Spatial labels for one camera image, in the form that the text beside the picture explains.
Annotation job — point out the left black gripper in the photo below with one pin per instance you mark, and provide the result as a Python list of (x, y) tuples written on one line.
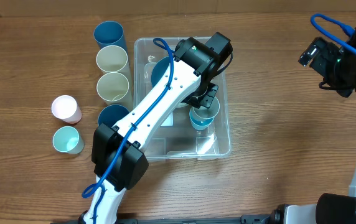
[(207, 100)]

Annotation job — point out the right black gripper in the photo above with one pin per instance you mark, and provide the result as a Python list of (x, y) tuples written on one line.
[(322, 52)]

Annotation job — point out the grey small cup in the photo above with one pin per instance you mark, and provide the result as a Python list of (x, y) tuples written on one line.
[(203, 113)]

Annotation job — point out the light blue small cup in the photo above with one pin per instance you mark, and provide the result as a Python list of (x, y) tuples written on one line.
[(199, 125)]

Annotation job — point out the dark blue bowl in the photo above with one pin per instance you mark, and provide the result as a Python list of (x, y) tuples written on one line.
[(159, 70)]

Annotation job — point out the pink small cup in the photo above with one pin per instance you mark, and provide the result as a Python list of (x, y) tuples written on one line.
[(66, 108)]

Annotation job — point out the mint green small cup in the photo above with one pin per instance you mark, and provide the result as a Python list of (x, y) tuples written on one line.
[(68, 140)]

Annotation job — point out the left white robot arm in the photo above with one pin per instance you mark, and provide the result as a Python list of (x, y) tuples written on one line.
[(117, 151)]

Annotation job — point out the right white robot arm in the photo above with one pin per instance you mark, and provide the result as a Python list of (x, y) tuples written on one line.
[(330, 208)]

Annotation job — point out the clear plastic storage container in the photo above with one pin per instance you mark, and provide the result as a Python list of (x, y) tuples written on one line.
[(181, 140)]

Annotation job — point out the white paper label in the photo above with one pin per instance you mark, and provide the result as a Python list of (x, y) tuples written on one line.
[(169, 121)]

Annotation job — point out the near cream tall cup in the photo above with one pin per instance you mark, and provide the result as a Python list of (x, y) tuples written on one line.
[(115, 89)]

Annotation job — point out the cream tall cup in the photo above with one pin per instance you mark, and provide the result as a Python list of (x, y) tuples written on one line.
[(114, 58), (115, 89)]

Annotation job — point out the near dark blue tall cup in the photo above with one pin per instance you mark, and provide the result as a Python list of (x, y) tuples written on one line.
[(112, 114)]

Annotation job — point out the dark blue tall cup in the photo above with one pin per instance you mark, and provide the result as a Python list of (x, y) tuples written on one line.
[(110, 33), (112, 114)]

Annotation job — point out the far cream tall cup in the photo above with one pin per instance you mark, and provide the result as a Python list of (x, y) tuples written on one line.
[(114, 58)]

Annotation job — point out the far dark blue tall cup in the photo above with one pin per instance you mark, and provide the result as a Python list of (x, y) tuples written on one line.
[(110, 33)]

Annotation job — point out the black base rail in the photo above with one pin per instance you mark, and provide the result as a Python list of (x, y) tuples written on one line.
[(178, 220)]

